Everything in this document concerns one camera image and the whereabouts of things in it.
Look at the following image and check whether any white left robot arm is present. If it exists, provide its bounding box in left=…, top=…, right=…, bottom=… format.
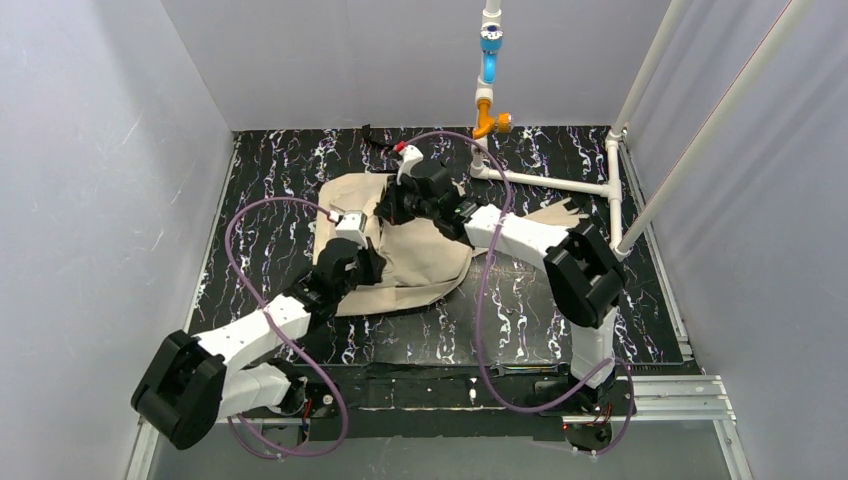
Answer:
left=130, top=238, right=387, bottom=450

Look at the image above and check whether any beige canvas backpack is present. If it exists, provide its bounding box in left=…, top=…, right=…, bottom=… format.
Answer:
left=300, top=173, right=581, bottom=317

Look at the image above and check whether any white PVC pipe frame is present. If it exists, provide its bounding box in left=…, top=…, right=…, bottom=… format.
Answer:
left=470, top=1, right=814, bottom=260

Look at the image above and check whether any blue orange pipe fitting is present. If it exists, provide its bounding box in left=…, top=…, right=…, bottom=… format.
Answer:
left=472, top=21, right=513, bottom=140

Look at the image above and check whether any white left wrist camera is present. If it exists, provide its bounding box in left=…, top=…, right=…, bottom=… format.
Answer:
left=329, top=210, right=369, bottom=249

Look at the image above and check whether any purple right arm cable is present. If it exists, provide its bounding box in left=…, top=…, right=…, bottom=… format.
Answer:
left=405, top=131, right=637, bottom=457

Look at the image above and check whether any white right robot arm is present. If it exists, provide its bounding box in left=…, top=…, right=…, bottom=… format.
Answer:
left=375, top=161, right=626, bottom=391

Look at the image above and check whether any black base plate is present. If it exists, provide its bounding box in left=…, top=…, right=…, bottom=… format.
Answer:
left=250, top=363, right=632, bottom=443

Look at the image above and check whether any aluminium rail frame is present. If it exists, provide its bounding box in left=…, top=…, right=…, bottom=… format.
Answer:
left=125, top=376, right=757, bottom=480

